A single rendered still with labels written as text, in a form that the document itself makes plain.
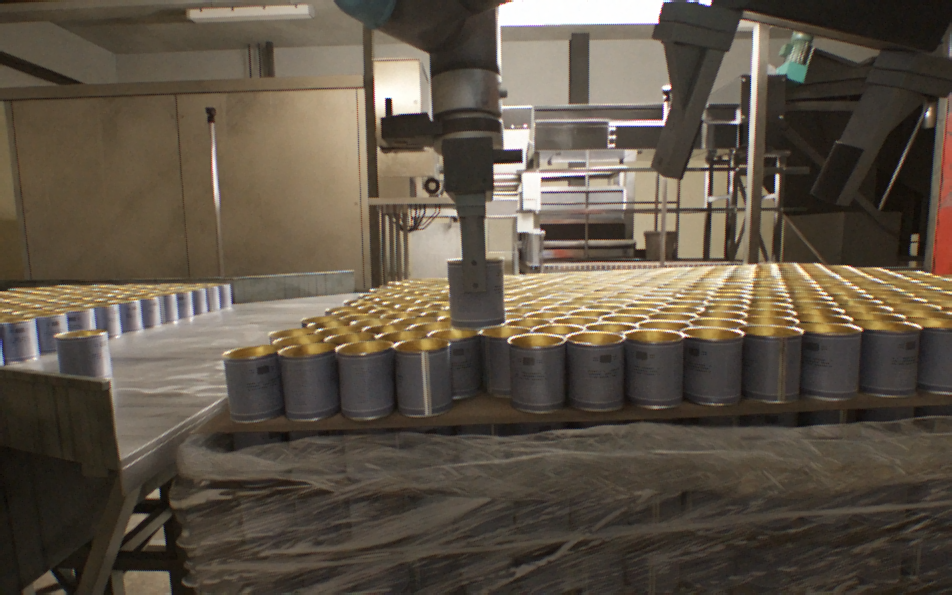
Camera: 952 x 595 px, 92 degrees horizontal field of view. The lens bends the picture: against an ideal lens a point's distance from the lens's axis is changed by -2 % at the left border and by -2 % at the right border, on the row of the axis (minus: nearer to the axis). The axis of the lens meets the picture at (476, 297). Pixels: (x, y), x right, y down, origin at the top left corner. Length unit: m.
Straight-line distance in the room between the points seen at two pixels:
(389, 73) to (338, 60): 6.60
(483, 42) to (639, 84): 9.11
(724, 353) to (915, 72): 0.31
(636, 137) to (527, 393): 3.36
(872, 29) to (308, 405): 0.58
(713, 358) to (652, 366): 0.07
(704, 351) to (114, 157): 3.93
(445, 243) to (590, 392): 3.01
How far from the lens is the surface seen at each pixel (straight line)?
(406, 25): 0.46
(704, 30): 0.34
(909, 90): 0.43
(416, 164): 3.12
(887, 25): 0.40
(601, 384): 0.56
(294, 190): 3.47
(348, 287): 2.06
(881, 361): 0.71
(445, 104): 0.51
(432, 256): 3.53
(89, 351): 0.94
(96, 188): 4.20
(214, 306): 1.72
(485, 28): 0.53
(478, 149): 0.46
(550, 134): 3.69
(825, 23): 0.37
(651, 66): 9.77
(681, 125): 0.35
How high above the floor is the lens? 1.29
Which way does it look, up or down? 7 degrees down
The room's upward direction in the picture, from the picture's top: 1 degrees counter-clockwise
